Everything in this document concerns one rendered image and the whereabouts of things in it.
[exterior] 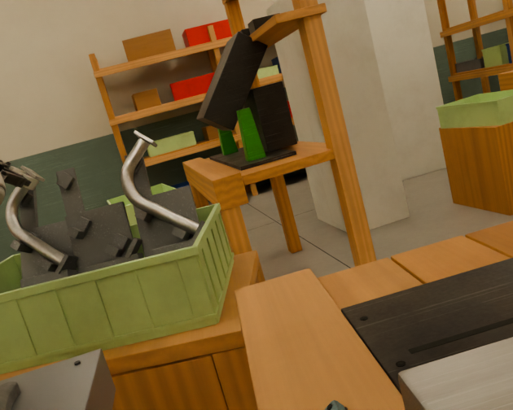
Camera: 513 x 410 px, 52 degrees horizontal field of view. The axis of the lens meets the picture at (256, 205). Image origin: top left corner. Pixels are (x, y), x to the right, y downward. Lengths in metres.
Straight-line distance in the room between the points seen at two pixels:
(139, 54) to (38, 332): 5.76
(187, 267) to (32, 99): 6.37
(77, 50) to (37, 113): 0.96
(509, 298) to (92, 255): 0.98
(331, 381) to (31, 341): 0.76
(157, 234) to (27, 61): 6.16
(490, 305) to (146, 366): 0.67
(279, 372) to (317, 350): 0.06
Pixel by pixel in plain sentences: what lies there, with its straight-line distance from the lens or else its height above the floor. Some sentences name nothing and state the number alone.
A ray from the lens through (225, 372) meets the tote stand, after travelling 1.08.
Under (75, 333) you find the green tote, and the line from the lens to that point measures 1.17.
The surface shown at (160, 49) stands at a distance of 6.76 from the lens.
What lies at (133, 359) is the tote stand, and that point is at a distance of 1.10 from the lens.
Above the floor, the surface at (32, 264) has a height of 0.95.
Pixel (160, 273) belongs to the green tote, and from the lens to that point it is 1.07.
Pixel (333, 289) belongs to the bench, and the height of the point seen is 0.88.
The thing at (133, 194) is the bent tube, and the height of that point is 1.06.
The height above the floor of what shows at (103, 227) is 1.00.
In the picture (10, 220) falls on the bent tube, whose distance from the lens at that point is 1.47.
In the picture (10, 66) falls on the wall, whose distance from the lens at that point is 7.40.
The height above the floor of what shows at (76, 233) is 1.01.
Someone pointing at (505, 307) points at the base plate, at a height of 0.90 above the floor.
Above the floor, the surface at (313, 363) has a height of 0.90.
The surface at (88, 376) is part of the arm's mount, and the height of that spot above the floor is 0.92.
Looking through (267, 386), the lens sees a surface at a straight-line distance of 0.61.
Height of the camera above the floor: 1.20
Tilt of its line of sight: 11 degrees down
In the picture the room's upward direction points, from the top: 15 degrees counter-clockwise
